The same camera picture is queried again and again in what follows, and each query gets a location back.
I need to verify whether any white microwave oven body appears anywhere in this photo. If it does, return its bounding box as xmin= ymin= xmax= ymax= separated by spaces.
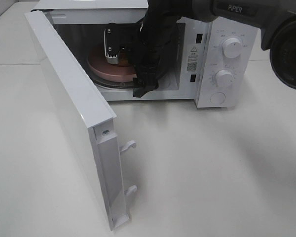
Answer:
xmin=31 ymin=0 xmax=257 ymax=108

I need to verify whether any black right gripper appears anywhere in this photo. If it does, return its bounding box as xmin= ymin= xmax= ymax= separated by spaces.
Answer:
xmin=104 ymin=18 xmax=178 ymax=98

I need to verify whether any pink round plate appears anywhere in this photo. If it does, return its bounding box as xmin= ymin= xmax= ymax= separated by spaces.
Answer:
xmin=87 ymin=45 xmax=136 ymax=82

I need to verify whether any burger with sesame bun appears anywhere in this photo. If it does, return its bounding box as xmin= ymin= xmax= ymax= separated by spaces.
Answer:
xmin=117 ymin=47 xmax=133 ymax=67

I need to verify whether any white warning label sticker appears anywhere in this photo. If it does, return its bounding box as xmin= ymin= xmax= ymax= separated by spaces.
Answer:
xmin=186 ymin=44 xmax=201 ymax=73

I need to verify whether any white microwave knob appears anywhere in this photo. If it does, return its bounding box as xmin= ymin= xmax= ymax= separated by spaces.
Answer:
xmin=214 ymin=69 xmax=234 ymax=87
xmin=222 ymin=37 xmax=243 ymax=59

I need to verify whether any glass microwave turntable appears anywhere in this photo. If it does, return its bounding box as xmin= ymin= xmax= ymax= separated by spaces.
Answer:
xmin=95 ymin=74 xmax=171 ymax=89

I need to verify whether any round microwave door button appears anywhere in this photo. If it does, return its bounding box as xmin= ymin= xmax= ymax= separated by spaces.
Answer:
xmin=210 ymin=92 xmax=226 ymax=105

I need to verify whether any white microwave door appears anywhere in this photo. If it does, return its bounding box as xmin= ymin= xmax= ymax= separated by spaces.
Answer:
xmin=25 ymin=11 xmax=137 ymax=230

